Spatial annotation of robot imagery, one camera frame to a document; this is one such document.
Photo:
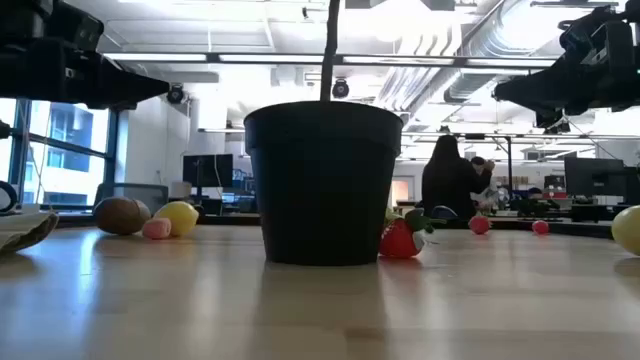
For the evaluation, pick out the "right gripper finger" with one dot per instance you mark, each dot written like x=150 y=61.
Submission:
x=550 y=119
x=545 y=87

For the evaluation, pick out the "red plastic strawberry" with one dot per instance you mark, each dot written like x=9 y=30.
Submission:
x=397 y=242
x=479 y=225
x=540 y=227

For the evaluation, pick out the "yellow plastic lemon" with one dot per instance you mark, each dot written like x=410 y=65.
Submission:
x=175 y=217
x=627 y=230

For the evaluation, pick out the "artificial plant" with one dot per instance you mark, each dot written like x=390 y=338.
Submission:
x=322 y=185

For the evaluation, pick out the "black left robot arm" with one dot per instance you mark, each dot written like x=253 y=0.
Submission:
x=20 y=15

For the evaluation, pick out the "suspended linear ceiling light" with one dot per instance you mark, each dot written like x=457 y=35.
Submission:
x=160 y=57

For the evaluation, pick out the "black round ceiling device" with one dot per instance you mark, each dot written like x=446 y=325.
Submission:
x=175 y=93
x=340 y=88

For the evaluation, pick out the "black computer monitor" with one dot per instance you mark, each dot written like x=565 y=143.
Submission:
x=592 y=175
x=207 y=170

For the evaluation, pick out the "person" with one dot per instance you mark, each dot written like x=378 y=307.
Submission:
x=450 y=185
x=479 y=161

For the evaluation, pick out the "office chair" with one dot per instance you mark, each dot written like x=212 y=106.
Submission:
x=132 y=197

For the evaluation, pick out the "brown kiwi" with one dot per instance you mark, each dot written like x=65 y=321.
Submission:
x=120 y=216

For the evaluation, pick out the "pink lumpy fruit piece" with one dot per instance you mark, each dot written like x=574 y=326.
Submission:
x=156 y=228

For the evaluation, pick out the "olive cloth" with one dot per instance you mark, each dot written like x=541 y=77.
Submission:
x=25 y=230

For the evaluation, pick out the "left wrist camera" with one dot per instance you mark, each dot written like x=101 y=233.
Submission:
x=75 y=27

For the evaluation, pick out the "silver ventilation duct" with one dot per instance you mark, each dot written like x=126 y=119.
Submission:
x=500 y=40

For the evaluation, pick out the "black aluminium frame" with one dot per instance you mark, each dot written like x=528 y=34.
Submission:
x=225 y=219

